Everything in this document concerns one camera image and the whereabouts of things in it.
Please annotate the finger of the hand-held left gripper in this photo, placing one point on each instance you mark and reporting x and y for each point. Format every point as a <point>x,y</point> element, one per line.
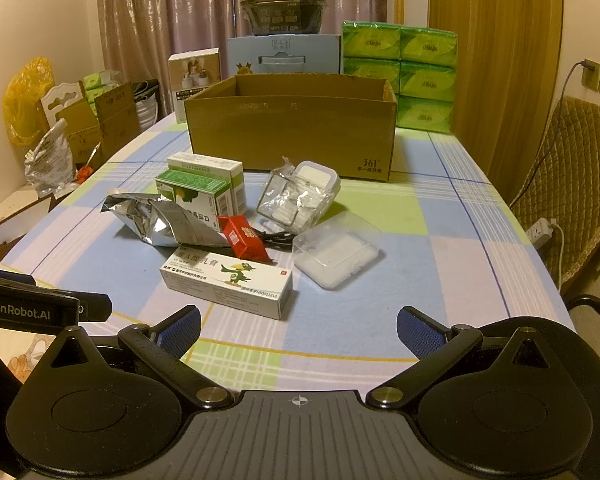
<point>95,307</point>
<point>10,275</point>

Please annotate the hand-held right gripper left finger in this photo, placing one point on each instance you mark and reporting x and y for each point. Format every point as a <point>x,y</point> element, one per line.
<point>180,332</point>

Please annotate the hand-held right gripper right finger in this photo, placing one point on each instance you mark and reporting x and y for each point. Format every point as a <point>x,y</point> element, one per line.
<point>420,332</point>

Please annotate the white tablet medicine box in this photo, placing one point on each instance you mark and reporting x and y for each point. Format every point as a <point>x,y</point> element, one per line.
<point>200,162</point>

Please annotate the brown cardboard box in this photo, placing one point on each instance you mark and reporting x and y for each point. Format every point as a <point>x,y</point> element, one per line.
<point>290,130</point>

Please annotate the checked cloth desktop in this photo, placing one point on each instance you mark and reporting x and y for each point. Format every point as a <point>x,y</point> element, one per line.
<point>430,220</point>

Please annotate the white ointment box green bird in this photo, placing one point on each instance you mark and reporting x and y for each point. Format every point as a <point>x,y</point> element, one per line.
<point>220,280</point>

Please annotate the silver foil bag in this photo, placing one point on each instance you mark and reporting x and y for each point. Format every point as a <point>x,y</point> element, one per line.
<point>150,220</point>

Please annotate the small red packet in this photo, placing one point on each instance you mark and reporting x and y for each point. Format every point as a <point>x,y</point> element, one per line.
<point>242,237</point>

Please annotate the clear plastic lidded box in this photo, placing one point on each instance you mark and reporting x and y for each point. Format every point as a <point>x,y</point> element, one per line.
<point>337,250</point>

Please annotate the crumpled silver printed bag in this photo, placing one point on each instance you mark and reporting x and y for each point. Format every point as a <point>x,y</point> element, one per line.
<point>47,160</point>

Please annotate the green spray medicine box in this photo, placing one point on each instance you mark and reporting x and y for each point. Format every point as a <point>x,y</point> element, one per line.
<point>190,187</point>

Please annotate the white power strip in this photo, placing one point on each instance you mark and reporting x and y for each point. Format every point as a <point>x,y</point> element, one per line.
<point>540,232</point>

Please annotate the brown cardboard carton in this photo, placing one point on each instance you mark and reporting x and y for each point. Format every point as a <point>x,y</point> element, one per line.
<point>115,115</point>
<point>82,135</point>

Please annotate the black chair armrest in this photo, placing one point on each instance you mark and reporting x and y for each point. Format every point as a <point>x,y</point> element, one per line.
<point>595,307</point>

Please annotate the yellow plastic bag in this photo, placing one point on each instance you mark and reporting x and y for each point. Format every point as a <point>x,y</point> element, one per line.
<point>27,95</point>

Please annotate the white cardboard insert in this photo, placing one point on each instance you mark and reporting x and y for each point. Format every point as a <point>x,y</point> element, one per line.
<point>62,97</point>

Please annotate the white square night light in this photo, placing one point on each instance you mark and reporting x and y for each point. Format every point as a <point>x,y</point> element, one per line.
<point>315,175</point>

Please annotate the stack of white bowls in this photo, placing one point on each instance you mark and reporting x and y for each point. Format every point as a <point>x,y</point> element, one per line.
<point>145,110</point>

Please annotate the quilted cushion chair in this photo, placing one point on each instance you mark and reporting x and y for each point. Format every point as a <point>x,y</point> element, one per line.
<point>575,170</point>

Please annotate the white photo printed product box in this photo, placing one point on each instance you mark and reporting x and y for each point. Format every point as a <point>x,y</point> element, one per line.
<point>192,77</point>

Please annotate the stack of green tissue packs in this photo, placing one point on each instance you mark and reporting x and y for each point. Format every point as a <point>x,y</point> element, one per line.
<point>420,75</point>

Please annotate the light blue carton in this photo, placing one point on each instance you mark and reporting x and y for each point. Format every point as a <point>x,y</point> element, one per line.
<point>285,52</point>

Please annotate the wooden door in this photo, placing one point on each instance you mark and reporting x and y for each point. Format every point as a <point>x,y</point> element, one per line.
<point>495,35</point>

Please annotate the brown sheer curtain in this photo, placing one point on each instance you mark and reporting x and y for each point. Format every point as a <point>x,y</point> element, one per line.
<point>180,5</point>

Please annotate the wooden stick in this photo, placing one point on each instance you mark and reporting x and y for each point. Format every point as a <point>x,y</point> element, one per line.
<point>399,10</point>

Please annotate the white wall socket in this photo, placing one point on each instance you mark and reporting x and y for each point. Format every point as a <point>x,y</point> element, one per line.
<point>591,79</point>

